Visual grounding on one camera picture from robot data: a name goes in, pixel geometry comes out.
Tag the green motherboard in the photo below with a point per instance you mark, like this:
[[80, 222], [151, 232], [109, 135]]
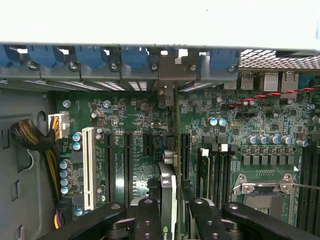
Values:
[[140, 117]]

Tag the blue card retention clip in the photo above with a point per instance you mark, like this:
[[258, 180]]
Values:
[[90, 56], [222, 60], [8, 55], [43, 55], [135, 57]]

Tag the blue rear port connector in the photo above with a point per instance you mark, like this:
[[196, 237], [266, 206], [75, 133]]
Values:
[[310, 81]]

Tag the CPU socket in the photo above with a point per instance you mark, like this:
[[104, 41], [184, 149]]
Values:
[[260, 200]]

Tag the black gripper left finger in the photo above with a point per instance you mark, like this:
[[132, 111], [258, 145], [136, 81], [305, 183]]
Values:
[[147, 220]]

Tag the silver rear port block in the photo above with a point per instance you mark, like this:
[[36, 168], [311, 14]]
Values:
[[230, 82], [246, 81], [271, 82], [290, 81]]

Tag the long black expansion slot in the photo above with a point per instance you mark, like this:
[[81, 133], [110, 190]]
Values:
[[109, 165], [128, 165]]

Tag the black latch RAM slot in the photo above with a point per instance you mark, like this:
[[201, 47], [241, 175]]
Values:
[[304, 187], [214, 175], [228, 175]]

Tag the white latch RAM slot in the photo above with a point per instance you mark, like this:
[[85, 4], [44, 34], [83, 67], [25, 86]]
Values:
[[222, 175], [314, 187], [203, 151]]

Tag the white expansion slot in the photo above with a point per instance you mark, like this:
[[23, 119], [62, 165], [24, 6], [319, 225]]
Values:
[[88, 167]]

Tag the short black expansion slot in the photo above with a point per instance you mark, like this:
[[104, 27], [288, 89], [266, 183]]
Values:
[[147, 143]]

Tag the white power connector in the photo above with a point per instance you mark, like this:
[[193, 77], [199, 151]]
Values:
[[62, 125]]

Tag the black silver PC case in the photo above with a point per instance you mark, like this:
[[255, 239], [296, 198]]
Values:
[[25, 155]]

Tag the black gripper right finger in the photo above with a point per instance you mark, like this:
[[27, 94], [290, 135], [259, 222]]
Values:
[[207, 220]]

